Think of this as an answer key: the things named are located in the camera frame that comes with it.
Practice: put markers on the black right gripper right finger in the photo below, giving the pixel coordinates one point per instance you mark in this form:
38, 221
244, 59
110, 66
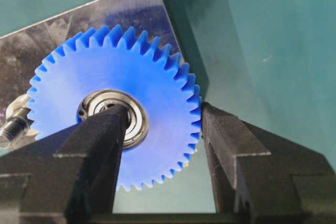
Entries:
263, 177

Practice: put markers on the threaded steel shaft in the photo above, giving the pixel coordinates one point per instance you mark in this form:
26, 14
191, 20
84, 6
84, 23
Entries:
17, 124

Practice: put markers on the large blue plastic gear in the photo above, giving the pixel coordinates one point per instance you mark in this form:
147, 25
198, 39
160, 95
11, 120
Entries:
113, 59

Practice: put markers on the grey metal base plate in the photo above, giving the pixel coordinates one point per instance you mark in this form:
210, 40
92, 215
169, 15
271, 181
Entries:
22, 51

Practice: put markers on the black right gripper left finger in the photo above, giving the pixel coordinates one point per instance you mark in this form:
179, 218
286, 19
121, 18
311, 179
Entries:
66, 176

